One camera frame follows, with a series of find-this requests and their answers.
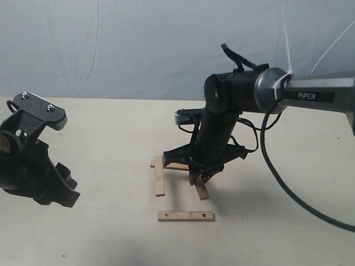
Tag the horizontal wooden stick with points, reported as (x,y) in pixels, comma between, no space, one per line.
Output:
(201,189)
(176,167)

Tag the blue-grey backdrop cloth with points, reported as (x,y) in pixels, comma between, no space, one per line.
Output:
(164,49)

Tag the diagonal thin wood strip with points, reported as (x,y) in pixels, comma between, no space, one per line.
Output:
(159,176)

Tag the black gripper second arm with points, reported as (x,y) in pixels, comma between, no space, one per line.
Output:
(208,149)

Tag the black gripper first arm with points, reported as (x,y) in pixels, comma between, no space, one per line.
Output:
(27,171)

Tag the wood strip with two holes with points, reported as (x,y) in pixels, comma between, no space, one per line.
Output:
(186,216)

